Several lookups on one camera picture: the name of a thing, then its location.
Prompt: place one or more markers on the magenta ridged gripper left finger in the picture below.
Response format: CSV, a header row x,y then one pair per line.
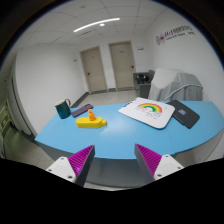
x,y
74,168

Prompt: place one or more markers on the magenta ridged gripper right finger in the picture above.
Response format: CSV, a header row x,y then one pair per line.
x,y
153,165

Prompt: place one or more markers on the white rainbow tote bag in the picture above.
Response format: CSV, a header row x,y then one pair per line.
x,y
153,113

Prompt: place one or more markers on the black notebook case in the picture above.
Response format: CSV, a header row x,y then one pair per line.
x,y
184,114

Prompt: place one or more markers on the dark green mug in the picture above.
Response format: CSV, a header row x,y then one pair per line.
x,y
63,108

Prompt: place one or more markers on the purple smartphone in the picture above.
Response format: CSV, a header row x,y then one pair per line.
x,y
81,110

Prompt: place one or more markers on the grey covered sofa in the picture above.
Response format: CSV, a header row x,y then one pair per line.
x,y
175,84

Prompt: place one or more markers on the dark grey armchair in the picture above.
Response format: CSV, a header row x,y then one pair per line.
x,y
142,83

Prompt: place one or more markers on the right wooden door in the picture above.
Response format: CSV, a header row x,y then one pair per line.
x,y
123,64

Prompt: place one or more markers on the wooden door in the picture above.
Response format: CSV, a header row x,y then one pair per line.
x,y
93,70
123,64

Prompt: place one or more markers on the left wooden door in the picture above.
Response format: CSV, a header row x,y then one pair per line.
x,y
93,70

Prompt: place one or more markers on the ceiling strip light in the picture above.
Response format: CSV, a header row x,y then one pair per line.
x,y
96,23

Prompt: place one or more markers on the wall logo sign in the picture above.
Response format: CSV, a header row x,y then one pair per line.
x,y
176,32

